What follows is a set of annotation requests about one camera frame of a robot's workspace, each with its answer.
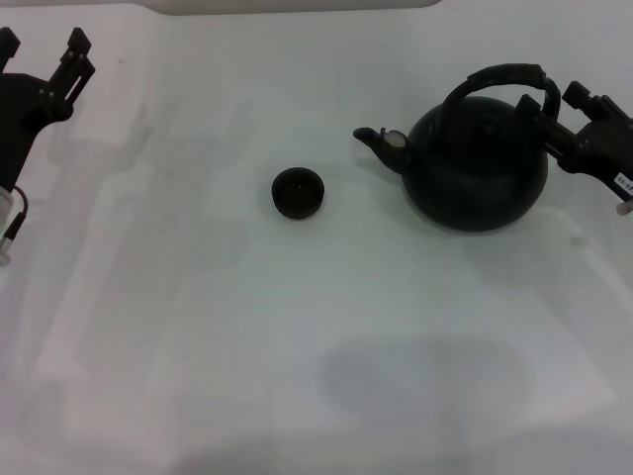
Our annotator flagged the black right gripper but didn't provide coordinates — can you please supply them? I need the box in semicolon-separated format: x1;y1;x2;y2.
515;80;633;200

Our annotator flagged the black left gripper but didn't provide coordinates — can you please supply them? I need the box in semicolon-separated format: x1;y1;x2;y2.
0;26;96;195

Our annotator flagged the black round teapot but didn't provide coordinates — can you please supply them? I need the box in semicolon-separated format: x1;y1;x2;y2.
352;61;563;237

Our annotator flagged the small black teacup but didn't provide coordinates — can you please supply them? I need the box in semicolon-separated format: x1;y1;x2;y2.
270;167;327;221

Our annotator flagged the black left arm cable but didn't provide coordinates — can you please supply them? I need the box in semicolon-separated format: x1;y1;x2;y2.
3;184;31;244

